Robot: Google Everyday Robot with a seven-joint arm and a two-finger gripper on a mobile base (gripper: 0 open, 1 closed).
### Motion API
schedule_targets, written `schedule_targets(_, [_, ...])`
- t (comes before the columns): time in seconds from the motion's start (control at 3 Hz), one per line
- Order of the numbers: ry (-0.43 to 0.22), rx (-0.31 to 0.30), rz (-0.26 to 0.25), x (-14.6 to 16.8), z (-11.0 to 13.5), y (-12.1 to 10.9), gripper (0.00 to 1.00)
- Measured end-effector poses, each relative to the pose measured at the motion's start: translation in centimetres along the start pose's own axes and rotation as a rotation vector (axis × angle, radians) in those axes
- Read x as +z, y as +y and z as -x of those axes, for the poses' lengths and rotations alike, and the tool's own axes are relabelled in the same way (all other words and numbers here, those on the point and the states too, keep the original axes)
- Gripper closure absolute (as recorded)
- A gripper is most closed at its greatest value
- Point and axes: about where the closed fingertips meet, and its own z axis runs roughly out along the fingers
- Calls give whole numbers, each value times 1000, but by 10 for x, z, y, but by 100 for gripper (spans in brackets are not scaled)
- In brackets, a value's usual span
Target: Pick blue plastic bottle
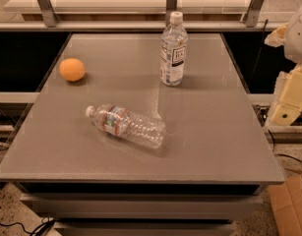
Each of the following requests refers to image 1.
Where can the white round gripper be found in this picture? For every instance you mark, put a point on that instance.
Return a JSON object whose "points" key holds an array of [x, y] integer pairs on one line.
{"points": [[298, 38]]}

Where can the clear plastic water bottle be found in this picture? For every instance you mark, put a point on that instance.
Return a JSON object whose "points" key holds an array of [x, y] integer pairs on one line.
{"points": [[125, 124], [173, 51]]}

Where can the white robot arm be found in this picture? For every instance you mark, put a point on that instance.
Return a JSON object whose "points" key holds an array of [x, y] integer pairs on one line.
{"points": [[287, 102]]}

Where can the lying clear plastic water bottle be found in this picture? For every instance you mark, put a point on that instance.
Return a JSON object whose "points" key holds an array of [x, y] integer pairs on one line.
{"points": [[125, 124]]}

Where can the grey table cabinet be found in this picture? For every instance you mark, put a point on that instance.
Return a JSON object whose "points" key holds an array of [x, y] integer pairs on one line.
{"points": [[211, 170]]}

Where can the cardboard box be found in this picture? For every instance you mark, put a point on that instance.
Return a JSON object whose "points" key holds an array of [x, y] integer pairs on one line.
{"points": [[286, 201]]}

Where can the orange fruit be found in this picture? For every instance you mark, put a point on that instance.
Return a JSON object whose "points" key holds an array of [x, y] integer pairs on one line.
{"points": [[72, 69]]}

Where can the metal frame railing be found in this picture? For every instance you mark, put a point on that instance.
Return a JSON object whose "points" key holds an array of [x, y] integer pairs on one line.
{"points": [[138, 15]]}

